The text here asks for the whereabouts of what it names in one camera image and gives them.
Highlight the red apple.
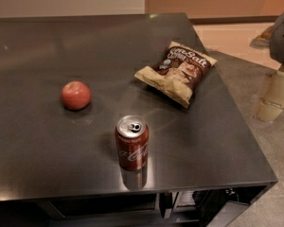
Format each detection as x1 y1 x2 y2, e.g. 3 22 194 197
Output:
61 81 91 111

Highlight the dark table frame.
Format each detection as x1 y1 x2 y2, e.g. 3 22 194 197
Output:
0 183 274 227

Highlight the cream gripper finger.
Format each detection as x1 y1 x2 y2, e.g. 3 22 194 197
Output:
255 65 284 122

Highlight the red coke can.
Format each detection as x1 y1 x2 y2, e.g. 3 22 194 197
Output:
115 114 149 171

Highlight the brown chip bag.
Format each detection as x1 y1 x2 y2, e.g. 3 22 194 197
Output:
134 42 217 108

